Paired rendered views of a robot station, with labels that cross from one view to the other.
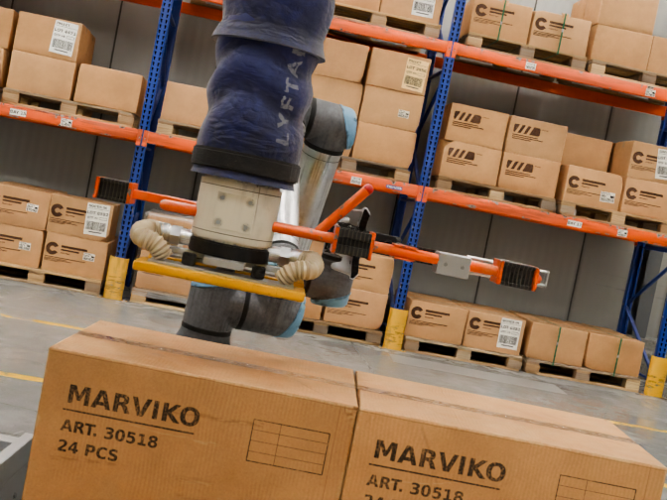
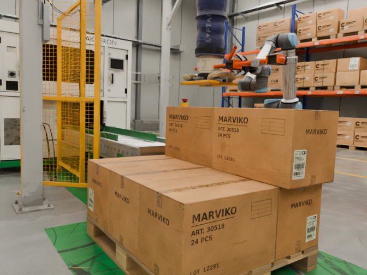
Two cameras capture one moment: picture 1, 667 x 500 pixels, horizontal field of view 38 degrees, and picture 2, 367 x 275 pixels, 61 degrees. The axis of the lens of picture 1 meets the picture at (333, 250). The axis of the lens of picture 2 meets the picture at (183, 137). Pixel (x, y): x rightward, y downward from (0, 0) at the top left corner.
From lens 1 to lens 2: 1.79 m
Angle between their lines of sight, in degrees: 56
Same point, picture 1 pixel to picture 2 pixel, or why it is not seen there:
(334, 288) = (257, 86)
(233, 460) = (194, 127)
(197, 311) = not seen: hidden behind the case
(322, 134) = (282, 44)
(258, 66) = (199, 23)
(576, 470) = (266, 115)
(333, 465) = (211, 125)
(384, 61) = not seen: outside the picture
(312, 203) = (286, 69)
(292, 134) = (211, 38)
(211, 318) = not seen: hidden behind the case
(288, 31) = (203, 10)
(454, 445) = (235, 114)
